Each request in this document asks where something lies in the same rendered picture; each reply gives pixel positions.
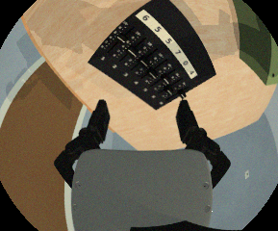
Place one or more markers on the black lighting desk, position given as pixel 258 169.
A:
pixel 171 56

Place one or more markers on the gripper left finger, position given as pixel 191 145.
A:
pixel 89 137

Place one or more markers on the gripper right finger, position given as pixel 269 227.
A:
pixel 196 138

